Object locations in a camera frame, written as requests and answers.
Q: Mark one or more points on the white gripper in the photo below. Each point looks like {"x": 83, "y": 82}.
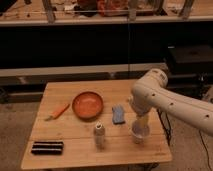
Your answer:
{"x": 142, "y": 121}

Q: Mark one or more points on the clear plastic bottle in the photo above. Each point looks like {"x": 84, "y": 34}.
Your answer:
{"x": 99, "y": 135}

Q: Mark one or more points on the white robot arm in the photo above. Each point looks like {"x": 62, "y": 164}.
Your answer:
{"x": 150, "y": 91}

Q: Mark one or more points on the white cup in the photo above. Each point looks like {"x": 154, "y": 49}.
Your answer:
{"x": 138, "y": 132}

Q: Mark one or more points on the blue sponge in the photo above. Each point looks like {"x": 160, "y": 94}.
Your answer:
{"x": 118, "y": 115}

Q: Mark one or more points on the wooden table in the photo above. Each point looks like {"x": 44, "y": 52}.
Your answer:
{"x": 79, "y": 146}

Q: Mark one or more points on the orange bowl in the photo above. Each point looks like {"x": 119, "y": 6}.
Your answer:
{"x": 87, "y": 105}

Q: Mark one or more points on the black box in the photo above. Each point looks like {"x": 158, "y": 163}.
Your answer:
{"x": 190, "y": 59}

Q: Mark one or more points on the orange carrot toy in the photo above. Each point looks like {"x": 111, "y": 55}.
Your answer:
{"x": 58, "y": 111}

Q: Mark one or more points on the black brush block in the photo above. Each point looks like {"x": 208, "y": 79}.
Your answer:
{"x": 47, "y": 148}

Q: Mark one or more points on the wooden shelf bench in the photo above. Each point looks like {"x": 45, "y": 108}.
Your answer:
{"x": 23, "y": 76}

